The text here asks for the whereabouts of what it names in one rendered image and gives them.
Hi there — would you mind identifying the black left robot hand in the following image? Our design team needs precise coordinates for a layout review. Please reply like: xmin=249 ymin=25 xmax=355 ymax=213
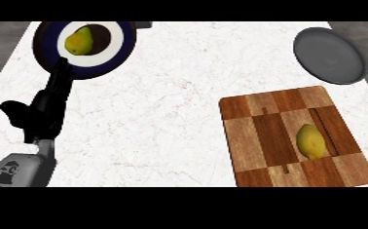
xmin=0 ymin=57 xmax=78 ymax=144

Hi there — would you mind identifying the brown wooden cutting board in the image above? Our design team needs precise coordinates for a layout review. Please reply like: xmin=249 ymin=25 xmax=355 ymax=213
xmin=218 ymin=85 xmax=368 ymax=188

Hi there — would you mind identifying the yellow lemon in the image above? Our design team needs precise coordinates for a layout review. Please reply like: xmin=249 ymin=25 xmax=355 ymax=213
xmin=295 ymin=123 xmax=330 ymax=161

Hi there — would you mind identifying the green yellow pear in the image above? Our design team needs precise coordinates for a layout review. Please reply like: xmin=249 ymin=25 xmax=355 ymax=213
xmin=64 ymin=26 xmax=95 ymax=57

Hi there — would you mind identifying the dark blue white plate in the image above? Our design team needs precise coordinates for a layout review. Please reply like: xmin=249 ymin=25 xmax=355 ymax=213
xmin=32 ymin=20 xmax=138 ymax=81

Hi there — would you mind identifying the small grey block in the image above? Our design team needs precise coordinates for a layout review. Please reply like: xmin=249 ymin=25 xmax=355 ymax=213
xmin=132 ymin=20 xmax=154 ymax=30

